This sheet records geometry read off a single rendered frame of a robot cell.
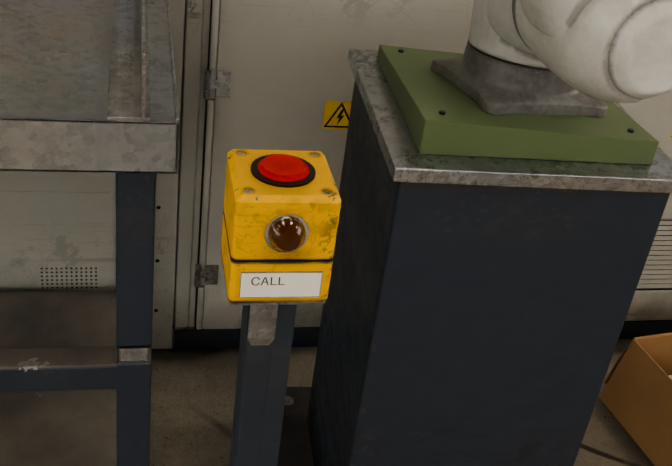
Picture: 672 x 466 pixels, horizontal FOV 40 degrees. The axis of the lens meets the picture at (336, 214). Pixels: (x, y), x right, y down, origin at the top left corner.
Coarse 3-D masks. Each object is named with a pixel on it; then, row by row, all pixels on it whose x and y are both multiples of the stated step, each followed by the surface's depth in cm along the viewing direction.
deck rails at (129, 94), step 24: (120, 0) 114; (144, 0) 95; (120, 24) 106; (144, 24) 89; (120, 48) 100; (144, 48) 84; (120, 72) 95; (144, 72) 84; (120, 96) 90; (144, 96) 85; (120, 120) 86; (144, 120) 87
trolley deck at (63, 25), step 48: (0, 0) 110; (48, 0) 112; (96, 0) 114; (0, 48) 97; (48, 48) 99; (96, 48) 101; (0, 96) 88; (48, 96) 89; (96, 96) 90; (0, 144) 85; (48, 144) 86; (96, 144) 87; (144, 144) 88
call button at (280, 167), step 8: (264, 160) 70; (272, 160) 70; (280, 160) 71; (288, 160) 71; (296, 160) 71; (264, 168) 69; (272, 168) 69; (280, 168) 69; (288, 168) 70; (296, 168) 70; (304, 168) 70; (264, 176) 69; (272, 176) 69; (280, 176) 69; (288, 176) 69; (296, 176) 69; (304, 176) 69
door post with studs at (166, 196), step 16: (176, 0) 150; (176, 16) 151; (176, 32) 153; (176, 48) 154; (176, 64) 156; (176, 80) 157; (160, 176) 167; (176, 176) 167; (160, 192) 168; (176, 192) 169; (160, 208) 170; (160, 224) 172; (160, 240) 174; (160, 256) 176; (160, 272) 178; (160, 288) 180; (160, 304) 182; (160, 320) 184; (160, 336) 186
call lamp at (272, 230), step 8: (280, 216) 67; (288, 216) 68; (296, 216) 68; (272, 224) 68; (280, 224) 67; (288, 224) 67; (296, 224) 68; (304, 224) 68; (264, 232) 68; (272, 232) 67; (280, 232) 67; (288, 232) 67; (296, 232) 67; (304, 232) 68; (272, 240) 68; (280, 240) 67; (288, 240) 67; (296, 240) 68; (304, 240) 69; (272, 248) 69; (280, 248) 68; (288, 248) 68; (296, 248) 68
